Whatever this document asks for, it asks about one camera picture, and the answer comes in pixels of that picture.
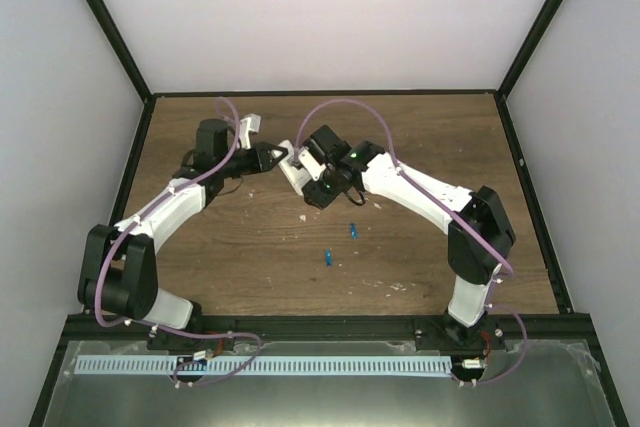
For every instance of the white remote control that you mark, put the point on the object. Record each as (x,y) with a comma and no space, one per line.
(298,177)

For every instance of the light blue slotted cable duct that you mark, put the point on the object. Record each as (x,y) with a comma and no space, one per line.
(159,365)

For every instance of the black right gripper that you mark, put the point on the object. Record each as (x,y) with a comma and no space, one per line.
(319,199)

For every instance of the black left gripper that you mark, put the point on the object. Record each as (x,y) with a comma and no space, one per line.
(261,162)

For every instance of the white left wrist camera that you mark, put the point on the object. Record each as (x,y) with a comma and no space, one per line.
(249,125)

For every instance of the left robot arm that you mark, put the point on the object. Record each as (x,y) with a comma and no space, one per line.
(119,268)

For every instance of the grey metal front plate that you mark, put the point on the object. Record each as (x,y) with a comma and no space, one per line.
(539,383)

